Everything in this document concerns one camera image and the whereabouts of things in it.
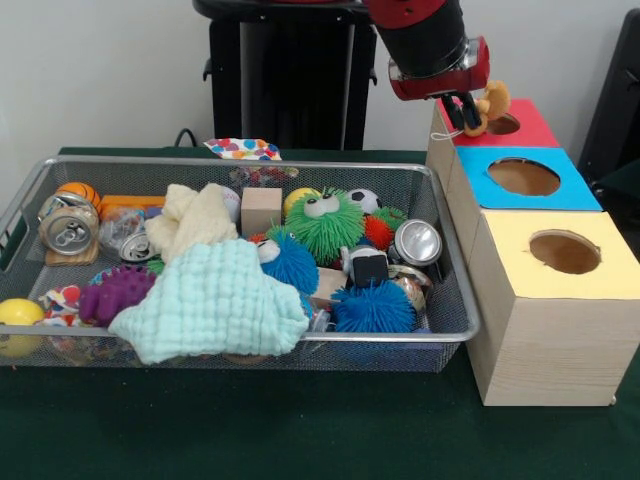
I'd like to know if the yellow smiley face ball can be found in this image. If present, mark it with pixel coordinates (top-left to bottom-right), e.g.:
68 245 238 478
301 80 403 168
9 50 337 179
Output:
0 298 45 359

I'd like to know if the blue spiky toy with eyes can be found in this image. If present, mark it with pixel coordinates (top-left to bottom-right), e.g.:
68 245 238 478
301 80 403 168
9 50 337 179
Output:
257 232 320 295

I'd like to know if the dark green table cloth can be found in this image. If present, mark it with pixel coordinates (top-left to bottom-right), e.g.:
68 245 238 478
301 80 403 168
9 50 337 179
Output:
0 145 640 480

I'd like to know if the wooden box with three holes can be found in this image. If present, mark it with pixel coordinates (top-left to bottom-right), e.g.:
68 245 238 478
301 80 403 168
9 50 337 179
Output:
426 97 640 407

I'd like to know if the colourful polka dot cloth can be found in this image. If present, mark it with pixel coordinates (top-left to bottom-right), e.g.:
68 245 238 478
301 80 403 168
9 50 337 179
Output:
203 136 282 163

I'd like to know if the plain wooden block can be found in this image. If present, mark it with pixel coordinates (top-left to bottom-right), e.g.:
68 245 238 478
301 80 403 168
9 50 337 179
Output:
240 187 284 237

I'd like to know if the blue spiky ball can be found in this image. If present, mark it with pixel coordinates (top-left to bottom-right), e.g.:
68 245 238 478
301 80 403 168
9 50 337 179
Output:
330 279 419 334

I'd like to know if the silver crushed can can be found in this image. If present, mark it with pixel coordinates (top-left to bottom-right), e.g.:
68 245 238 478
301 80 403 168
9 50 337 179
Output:
387 218 444 266

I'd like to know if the purple spiky toy with eyes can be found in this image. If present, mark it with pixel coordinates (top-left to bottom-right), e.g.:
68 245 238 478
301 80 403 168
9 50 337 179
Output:
78 264 158 327

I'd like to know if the black chair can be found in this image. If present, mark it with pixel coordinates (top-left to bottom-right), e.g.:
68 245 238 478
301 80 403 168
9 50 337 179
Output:
577 7 640 189

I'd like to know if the small orange basketball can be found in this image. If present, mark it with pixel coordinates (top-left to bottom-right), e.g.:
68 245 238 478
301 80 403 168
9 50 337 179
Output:
55 182 102 207

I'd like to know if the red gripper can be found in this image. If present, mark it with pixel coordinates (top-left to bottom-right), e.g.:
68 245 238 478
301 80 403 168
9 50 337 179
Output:
388 35 492 133

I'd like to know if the green spiky toy with eyes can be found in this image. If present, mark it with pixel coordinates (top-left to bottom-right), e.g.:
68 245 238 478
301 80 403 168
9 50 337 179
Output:
284 187 366 266

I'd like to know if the side table with green cloth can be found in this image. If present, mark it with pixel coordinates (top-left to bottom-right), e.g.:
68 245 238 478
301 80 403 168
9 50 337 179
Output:
589 160 640 236

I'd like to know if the shallow wire mesh bin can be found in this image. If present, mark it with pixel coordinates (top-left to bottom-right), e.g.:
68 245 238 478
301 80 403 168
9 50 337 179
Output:
0 154 481 374

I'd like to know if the cream knitted cloth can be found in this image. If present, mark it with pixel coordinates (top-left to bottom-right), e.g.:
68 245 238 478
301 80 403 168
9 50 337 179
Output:
144 182 240 264

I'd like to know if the mint green knitted cloth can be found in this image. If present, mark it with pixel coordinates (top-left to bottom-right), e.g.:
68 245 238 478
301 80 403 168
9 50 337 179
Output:
108 238 311 365

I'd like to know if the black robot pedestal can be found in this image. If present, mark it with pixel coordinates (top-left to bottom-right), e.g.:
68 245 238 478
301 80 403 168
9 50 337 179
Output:
192 0 404 150

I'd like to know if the tan plush bear toy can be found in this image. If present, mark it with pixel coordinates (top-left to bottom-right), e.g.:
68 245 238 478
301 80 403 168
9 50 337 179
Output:
462 79 512 139

